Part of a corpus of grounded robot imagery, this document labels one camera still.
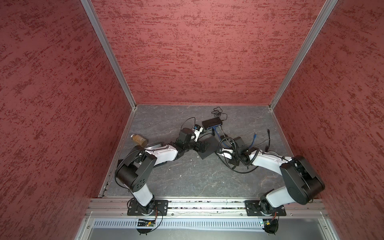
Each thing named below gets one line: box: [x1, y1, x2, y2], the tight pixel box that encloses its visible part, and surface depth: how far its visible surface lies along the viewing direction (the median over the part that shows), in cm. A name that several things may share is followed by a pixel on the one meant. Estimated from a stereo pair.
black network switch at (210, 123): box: [202, 117, 223, 130], surface depth 110 cm
